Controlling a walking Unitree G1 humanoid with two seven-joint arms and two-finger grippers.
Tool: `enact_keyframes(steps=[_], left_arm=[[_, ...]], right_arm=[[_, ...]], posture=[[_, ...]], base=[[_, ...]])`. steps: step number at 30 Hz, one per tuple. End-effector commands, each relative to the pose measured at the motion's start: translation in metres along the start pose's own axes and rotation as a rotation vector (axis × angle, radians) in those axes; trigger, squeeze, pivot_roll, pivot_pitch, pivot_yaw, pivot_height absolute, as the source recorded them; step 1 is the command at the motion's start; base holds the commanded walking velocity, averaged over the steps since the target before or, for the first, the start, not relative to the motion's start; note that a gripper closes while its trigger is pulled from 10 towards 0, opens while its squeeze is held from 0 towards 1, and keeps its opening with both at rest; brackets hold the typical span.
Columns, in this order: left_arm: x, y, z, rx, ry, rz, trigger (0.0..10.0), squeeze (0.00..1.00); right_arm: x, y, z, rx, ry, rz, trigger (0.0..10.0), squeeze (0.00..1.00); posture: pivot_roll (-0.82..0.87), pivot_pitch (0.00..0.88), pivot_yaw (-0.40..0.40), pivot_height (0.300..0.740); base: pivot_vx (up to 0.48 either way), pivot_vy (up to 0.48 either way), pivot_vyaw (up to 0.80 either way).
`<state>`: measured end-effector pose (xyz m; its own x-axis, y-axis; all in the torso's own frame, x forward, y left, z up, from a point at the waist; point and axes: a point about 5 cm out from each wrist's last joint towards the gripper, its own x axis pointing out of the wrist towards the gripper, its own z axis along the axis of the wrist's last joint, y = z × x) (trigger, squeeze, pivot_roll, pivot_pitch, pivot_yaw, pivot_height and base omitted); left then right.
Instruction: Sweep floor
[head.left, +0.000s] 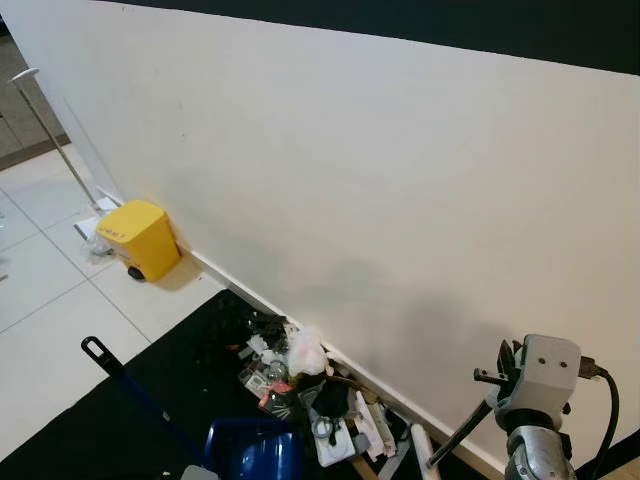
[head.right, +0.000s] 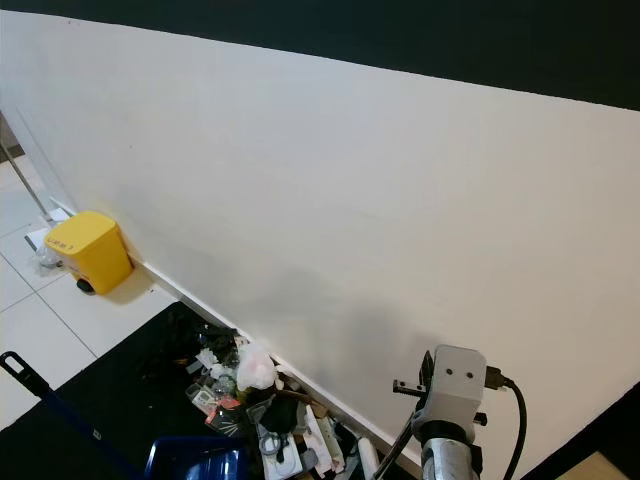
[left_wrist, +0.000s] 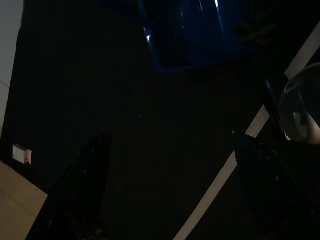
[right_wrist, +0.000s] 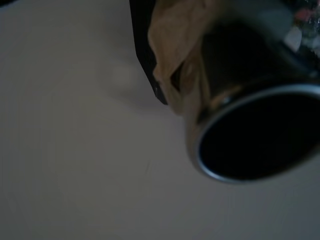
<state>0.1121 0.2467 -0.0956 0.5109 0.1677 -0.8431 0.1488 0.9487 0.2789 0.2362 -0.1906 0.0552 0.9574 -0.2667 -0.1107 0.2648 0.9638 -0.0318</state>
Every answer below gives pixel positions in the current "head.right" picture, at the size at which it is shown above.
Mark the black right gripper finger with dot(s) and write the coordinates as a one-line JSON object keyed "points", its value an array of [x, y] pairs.
{"points": [[407, 387]]}

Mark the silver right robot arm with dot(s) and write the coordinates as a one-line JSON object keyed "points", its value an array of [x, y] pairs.
{"points": [[448, 460]]}

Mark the black crumpled cloth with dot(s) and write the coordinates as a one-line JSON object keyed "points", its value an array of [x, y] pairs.
{"points": [[275, 412]]}

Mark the white flat rubbish box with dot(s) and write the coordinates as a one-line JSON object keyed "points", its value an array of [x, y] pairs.
{"points": [[278, 455]]}

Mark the white plastic bag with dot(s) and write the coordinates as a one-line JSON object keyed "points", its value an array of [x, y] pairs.
{"points": [[257, 368]]}

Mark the clear plastic packaging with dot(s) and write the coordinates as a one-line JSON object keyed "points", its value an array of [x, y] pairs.
{"points": [[212, 390]]}

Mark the black crumpled plastic bag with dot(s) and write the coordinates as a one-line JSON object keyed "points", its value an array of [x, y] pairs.
{"points": [[205, 340]]}

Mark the clear crumpled plastic wrapper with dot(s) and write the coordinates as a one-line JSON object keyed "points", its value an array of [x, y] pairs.
{"points": [[48, 258]]}

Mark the white flat stand base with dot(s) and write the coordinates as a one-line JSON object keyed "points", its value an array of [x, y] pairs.
{"points": [[40, 240]]}

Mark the thin silver stand pole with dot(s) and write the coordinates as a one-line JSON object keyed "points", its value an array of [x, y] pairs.
{"points": [[29, 180]]}

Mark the yellow plastic trash bin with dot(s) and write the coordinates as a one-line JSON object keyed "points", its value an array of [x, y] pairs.
{"points": [[90, 250]]}

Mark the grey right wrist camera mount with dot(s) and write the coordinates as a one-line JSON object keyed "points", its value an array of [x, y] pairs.
{"points": [[455, 385]]}

